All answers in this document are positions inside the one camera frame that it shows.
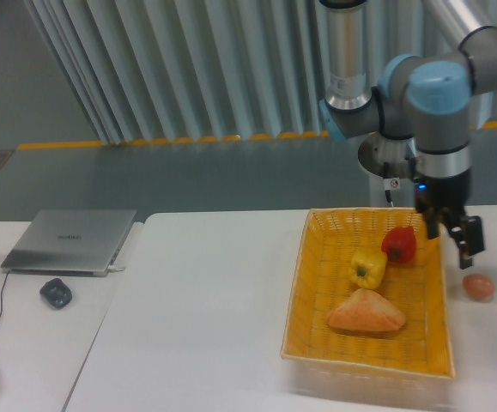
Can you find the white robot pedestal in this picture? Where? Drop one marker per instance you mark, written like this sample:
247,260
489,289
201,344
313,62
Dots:
393,192

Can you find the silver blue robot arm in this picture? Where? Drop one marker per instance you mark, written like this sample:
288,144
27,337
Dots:
419,109

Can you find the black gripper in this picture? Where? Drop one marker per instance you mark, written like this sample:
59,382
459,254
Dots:
442,200

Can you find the silver closed laptop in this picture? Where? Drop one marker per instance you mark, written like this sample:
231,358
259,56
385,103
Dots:
74,242

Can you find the white laptop charger plug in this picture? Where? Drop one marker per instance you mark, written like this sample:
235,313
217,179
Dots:
115,269

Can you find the yellow woven basket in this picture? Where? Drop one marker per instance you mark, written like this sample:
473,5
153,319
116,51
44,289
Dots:
321,282

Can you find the brown egg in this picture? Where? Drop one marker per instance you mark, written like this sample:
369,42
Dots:
478,286

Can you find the red bell pepper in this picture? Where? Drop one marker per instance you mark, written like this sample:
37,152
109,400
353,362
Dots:
399,244

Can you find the triangular bread slice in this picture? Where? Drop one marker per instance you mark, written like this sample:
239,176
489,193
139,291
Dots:
366,311

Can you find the yellow bell pepper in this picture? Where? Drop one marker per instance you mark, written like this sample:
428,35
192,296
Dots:
367,268

